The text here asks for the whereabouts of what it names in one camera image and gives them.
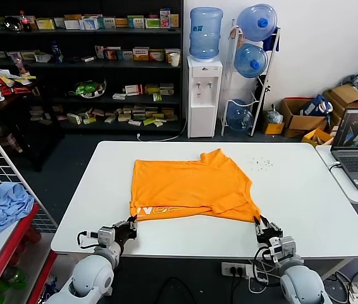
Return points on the yellow snack packet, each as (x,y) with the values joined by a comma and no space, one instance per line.
(27,79)

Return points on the orange t-shirt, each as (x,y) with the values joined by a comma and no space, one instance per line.
(191,183)

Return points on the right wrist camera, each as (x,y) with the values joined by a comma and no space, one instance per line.
(288,246)

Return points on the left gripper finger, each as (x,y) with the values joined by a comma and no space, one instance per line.
(136,224)
(131,223)

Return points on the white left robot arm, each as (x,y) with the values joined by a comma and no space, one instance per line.
(90,278)

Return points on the red white medicine box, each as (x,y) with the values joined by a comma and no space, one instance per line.
(133,90)

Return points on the white water dispenser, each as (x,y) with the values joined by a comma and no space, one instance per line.
(201,120)

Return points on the blue tote bag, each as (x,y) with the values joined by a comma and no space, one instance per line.
(312,107)

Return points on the white paper sheet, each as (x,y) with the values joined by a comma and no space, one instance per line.
(3,73)

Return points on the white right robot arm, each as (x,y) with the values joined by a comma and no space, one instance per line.
(302,282)

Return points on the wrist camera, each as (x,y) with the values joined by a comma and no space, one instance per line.
(288,246)
(106,236)

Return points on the cola bottle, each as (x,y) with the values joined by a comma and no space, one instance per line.
(25,23)

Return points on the green white medicine box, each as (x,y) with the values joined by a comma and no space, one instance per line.
(152,23)

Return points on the white paper cup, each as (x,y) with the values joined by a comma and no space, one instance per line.
(174,60)

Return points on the red snack packet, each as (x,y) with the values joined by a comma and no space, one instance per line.
(17,91)

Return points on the dark brown table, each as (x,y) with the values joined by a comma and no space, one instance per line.
(40,133)

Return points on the shiny black helmet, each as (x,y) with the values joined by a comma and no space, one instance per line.
(11,23)

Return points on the black shelf unit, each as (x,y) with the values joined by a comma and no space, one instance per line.
(119,66)

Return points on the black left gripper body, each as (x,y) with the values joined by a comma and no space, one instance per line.
(123,232)

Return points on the clear plastic bag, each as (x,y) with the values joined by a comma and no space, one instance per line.
(274,117)

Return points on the orange white medicine box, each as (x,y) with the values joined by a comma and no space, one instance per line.
(141,54)

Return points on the small yellow box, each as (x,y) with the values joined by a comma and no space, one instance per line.
(274,129)

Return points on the crumpled light blue cloth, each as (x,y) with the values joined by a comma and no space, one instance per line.
(2,206)

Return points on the white folding table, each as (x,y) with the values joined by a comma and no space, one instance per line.
(293,206)

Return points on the white metal jug rack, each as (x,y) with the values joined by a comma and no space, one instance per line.
(261,98)

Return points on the open cardboard box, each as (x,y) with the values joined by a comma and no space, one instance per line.
(302,123)

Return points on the small white side table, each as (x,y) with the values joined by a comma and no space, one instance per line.
(349,196)

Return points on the blue water jug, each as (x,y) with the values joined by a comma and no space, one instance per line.
(251,25)
(237,118)
(245,60)

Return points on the white open tray box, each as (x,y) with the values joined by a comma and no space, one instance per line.
(43,57)

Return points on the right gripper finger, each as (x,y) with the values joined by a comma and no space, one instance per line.
(269,226)
(258,228)

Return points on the pink clear bottle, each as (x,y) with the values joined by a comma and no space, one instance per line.
(19,63)

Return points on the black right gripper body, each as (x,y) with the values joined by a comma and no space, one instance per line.
(267,237)

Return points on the pink blue tall box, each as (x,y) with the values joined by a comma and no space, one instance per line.
(164,19)

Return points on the yellow green medicine box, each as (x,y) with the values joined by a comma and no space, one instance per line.
(45,24)

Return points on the blue jug with label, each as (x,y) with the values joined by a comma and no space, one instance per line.
(204,35)

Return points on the teal white medicine box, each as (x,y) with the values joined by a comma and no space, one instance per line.
(136,22)

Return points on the bowl of green snacks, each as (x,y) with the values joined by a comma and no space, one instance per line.
(87,88)

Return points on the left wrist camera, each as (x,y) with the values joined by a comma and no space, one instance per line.
(106,236)

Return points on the cream medicine box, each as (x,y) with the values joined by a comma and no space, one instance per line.
(74,118)

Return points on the yellow open box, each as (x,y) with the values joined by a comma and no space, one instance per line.
(312,137)

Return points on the blue drink bottle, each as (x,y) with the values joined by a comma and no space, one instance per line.
(57,54)

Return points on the blue white medicine box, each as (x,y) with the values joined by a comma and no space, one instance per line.
(88,23)

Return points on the large cardboard box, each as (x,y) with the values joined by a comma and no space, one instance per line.
(343,95)

